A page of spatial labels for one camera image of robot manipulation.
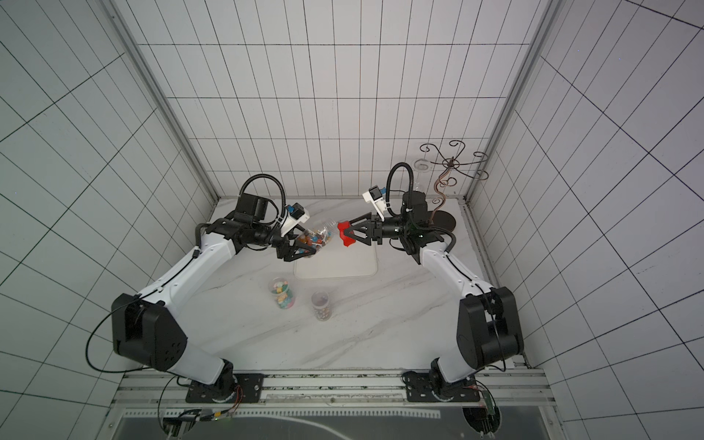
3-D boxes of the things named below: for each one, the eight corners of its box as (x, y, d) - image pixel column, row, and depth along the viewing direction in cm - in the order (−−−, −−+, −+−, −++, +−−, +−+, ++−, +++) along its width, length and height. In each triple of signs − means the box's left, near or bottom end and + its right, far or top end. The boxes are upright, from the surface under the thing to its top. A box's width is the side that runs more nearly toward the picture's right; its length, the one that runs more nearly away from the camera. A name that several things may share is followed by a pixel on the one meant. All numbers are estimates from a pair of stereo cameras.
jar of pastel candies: (273, 309, 89) (266, 297, 81) (277, 289, 93) (271, 276, 86) (293, 309, 89) (288, 297, 81) (296, 289, 93) (291, 276, 86)
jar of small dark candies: (314, 321, 87) (310, 307, 78) (316, 306, 90) (312, 291, 81) (331, 321, 87) (328, 307, 78) (331, 306, 90) (329, 291, 81)
